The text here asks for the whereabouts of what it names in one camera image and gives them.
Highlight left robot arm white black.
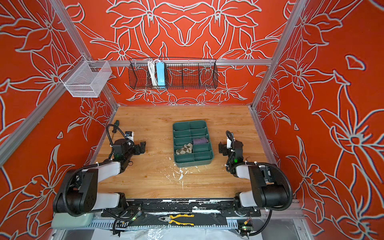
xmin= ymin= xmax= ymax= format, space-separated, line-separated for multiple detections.
xmin=53 ymin=139 xmax=147 ymax=218

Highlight pale green foam pad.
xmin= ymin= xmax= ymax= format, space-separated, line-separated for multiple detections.
xmin=51 ymin=213 xmax=94 ymax=230

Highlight white cable bundle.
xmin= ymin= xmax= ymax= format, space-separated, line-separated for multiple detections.
xmin=147 ymin=59 xmax=158 ymax=88

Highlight beige argyle sock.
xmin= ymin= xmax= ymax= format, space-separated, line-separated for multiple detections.
xmin=175 ymin=143 xmax=193 ymax=155

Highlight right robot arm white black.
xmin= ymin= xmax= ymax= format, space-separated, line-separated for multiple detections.
xmin=218 ymin=139 xmax=293 ymax=211

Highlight black wire wall basket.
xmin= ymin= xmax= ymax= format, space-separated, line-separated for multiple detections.
xmin=128 ymin=58 xmax=219 ymax=90

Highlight yellow handle pliers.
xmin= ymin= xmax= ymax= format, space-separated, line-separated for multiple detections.
xmin=158 ymin=214 xmax=195 ymax=227

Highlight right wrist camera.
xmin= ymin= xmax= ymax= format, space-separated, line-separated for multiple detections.
xmin=226 ymin=131 xmax=235 ymax=149

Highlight green plastic divided tray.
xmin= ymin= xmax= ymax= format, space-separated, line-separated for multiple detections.
xmin=173 ymin=120 xmax=214 ymax=168

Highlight light blue box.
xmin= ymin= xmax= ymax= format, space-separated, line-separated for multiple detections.
xmin=156 ymin=62 xmax=166 ymax=88

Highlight white wire mesh basket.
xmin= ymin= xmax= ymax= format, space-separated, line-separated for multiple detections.
xmin=60 ymin=61 xmax=112 ymax=98

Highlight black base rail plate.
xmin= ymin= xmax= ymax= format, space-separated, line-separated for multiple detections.
xmin=101 ymin=197 xmax=262 ymax=218

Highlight green handle screwdriver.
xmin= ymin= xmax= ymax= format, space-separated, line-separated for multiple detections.
xmin=112 ymin=120 xmax=120 ymax=133

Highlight white slotted cable duct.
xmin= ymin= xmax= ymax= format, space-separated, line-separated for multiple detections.
xmin=82 ymin=219 xmax=239 ymax=231

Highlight purple sock yellow cuff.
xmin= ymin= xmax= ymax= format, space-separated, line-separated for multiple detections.
xmin=193 ymin=137 xmax=209 ymax=145

